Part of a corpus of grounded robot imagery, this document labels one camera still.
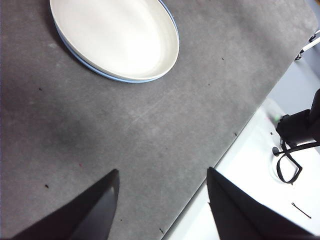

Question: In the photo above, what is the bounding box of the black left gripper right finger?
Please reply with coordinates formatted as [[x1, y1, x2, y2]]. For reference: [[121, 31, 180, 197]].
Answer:
[[206, 166, 320, 240]]

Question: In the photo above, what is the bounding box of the thin black wire pin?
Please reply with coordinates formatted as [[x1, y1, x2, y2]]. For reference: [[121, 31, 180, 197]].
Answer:
[[291, 201, 312, 220]]

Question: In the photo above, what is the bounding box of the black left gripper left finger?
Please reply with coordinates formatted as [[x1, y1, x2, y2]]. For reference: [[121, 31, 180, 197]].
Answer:
[[12, 168, 120, 240]]

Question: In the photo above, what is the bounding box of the black cable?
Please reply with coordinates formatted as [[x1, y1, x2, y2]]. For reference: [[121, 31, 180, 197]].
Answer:
[[272, 139, 320, 186]]

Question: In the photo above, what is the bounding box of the white round plate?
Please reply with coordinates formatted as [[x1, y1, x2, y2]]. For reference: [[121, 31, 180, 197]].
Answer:
[[49, 0, 180, 81]]

